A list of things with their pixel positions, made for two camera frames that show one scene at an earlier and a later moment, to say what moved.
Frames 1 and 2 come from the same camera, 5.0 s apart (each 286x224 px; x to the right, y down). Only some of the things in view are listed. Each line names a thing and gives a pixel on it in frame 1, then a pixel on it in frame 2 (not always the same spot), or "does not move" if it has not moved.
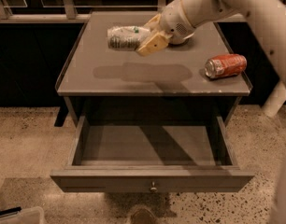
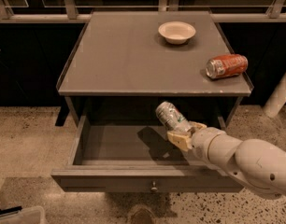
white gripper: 173,24 to 203,143
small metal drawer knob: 153,189 does not move
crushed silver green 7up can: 125,37 to 170,115
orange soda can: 225,65 does not move
